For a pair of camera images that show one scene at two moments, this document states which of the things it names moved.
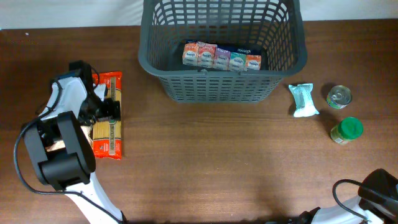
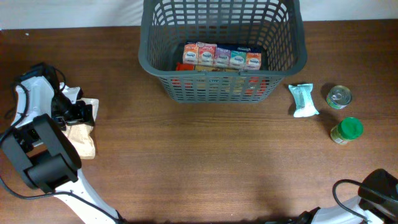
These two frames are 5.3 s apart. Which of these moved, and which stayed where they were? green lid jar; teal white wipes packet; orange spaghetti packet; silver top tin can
Moved: orange spaghetti packet
Stayed: silver top tin can; teal white wipes packet; green lid jar
